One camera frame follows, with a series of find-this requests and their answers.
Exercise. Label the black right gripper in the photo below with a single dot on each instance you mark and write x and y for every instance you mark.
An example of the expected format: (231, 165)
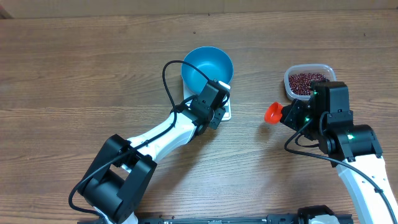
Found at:
(292, 115)

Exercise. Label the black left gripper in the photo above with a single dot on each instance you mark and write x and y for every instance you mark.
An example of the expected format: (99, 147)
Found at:
(219, 116)

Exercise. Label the orange scoop with blue handle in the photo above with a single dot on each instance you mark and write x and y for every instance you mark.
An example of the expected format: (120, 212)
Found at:
(274, 113)

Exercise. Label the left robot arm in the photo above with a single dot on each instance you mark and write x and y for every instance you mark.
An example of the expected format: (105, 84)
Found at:
(116, 180)

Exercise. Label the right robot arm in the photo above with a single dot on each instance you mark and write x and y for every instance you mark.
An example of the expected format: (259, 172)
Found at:
(353, 150)

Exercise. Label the white digital kitchen scale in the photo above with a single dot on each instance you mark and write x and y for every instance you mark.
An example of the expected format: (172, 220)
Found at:
(226, 117)

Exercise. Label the blue plastic bowl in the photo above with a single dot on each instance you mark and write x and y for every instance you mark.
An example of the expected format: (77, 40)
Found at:
(213, 62)

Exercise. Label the red beans in container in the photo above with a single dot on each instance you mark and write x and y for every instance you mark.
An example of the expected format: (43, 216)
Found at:
(300, 83)

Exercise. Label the clear plastic container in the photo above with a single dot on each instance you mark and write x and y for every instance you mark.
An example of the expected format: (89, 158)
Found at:
(307, 68)

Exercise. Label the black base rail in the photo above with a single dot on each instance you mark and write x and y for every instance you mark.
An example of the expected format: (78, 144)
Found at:
(320, 214)

